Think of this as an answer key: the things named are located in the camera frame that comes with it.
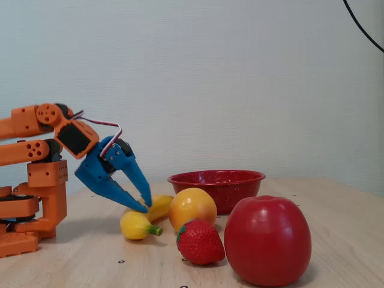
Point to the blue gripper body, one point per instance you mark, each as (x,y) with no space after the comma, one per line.
(95,171)

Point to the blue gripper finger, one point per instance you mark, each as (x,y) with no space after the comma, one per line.
(132,171)
(120,193)

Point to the yellow toy banana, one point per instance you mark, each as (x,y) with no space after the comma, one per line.
(135,225)

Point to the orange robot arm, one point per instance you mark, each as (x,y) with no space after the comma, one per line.
(24,121)

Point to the orange robot base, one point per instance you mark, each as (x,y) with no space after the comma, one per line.
(18,207)

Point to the red speckled enamel bowl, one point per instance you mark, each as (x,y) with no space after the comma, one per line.
(240,186)

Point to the orange toy fruit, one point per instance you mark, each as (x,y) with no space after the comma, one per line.
(192,205)

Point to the red toy strawberry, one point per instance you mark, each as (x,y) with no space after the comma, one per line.
(199,243)

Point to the red toy apple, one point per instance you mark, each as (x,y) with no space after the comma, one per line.
(267,240)

